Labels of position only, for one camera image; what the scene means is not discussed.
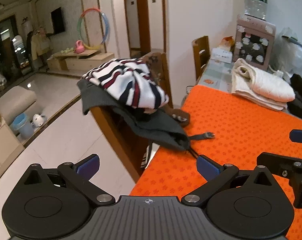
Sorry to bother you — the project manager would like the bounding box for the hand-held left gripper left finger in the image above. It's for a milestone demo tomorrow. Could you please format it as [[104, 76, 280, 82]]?
[[24, 154, 116, 207]]

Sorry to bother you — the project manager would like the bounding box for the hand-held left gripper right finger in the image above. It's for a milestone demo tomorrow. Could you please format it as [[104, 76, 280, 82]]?
[[181, 155, 276, 207]]

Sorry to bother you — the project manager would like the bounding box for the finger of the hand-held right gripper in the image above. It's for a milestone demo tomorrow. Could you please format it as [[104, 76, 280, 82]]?
[[256, 152, 302, 208], [289, 129, 302, 145]]

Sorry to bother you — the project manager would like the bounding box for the striped knit sweater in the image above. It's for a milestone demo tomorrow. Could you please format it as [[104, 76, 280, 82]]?
[[82, 58, 170, 110]]

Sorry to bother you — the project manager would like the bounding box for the wooden chair with brown cloth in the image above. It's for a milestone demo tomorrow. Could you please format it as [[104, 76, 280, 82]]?
[[91, 52, 174, 183]]

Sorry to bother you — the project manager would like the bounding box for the black knit folded garment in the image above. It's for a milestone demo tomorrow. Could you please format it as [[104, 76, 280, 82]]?
[[289, 74, 302, 102]]

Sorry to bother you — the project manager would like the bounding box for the orange patterned table mat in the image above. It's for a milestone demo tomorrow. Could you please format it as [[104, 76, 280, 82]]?
[[130, 85, 302, 240]]

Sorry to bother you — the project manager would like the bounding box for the black white striped cloth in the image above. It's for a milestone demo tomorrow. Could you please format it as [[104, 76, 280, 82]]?
[[140, 145, 154, 169]]

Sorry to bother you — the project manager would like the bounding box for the cream quilted folded blanket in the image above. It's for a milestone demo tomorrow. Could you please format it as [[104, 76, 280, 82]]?
[[231, 58, 296, 111]]

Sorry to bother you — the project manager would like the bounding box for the white power plug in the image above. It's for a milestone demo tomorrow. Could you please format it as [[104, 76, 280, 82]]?
[[267, 64, 291, 80]]

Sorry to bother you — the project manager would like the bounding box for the small white toy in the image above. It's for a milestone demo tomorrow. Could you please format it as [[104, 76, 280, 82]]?
[[31, 114, 47, 127]]

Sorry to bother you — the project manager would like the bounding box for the blue waste bin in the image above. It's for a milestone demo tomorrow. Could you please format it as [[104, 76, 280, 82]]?
[[11, 113, 34, 140]]

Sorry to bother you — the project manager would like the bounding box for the white side cabinet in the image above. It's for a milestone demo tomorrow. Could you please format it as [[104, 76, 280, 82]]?
[[0, 120, 25, 180]]

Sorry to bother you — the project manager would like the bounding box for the beige ottoman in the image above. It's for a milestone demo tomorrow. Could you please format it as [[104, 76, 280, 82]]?
[[0, 85, 38, 125]]

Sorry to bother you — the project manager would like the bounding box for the light wooden television cabinet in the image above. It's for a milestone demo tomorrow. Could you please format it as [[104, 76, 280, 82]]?
[[47, 50, 115, 72]]

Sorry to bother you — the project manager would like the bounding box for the white cardboard box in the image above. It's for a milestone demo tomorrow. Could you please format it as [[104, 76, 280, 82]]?
[[210, 47, 233, 63]]

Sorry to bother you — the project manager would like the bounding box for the plain wooden chair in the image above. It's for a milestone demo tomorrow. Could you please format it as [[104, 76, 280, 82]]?
[[192, 35, 211, 84]]

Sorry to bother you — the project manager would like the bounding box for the orange snack bag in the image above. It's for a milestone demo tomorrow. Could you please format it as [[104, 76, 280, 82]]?
[[221, 36, 235, 49]]

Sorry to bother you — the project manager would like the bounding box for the cardboard box with cups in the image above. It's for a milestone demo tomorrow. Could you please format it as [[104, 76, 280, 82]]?
[[232, 15, 276, 71]]

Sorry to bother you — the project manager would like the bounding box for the beige coat on rack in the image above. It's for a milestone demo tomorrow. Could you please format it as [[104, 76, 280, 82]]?
[[26, 26, 51, 60]]

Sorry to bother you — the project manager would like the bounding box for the clear water bottle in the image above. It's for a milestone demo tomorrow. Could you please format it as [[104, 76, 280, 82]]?
[[242, 0, 271, 20]]

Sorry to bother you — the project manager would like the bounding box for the multicoloured hula hoop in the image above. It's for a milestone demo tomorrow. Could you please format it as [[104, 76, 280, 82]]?
[[77, 8, 109, 50]]

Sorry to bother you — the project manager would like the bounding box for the dark display cabinet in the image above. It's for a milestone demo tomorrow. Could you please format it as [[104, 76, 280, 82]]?
[[0, 15, 33, 77]]

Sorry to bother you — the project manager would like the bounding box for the brown wooden door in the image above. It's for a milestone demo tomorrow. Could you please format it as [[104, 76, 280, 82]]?
[[122, 0, 166, 58]]

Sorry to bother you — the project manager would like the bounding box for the dark grey garment with strap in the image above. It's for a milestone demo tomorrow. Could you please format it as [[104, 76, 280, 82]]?
[[77, 79, 215, 159]]

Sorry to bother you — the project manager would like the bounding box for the wall television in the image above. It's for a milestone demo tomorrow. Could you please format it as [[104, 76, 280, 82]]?
[[50, 7, 66, 34]]

